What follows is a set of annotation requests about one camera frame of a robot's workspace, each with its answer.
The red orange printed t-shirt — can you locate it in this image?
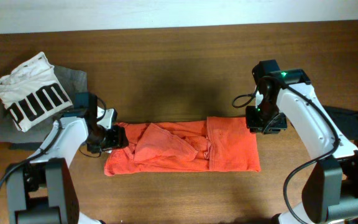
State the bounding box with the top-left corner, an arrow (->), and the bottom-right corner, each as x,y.
104,116 -> 261,176

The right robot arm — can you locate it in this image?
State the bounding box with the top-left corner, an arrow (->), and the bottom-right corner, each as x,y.
246,60 -> 358,223

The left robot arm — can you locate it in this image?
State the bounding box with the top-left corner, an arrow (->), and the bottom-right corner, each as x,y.
0,92 -> 128,224

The dark folded garment bottom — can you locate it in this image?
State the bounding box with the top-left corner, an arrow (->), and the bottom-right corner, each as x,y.
9,142 -> 42,151

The white Puma shirt folded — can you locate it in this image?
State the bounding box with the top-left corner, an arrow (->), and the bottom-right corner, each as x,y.
0,52 -> 73,133

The grey folded garment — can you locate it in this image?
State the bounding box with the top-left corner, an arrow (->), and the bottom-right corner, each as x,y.
0,65 -> 88,144

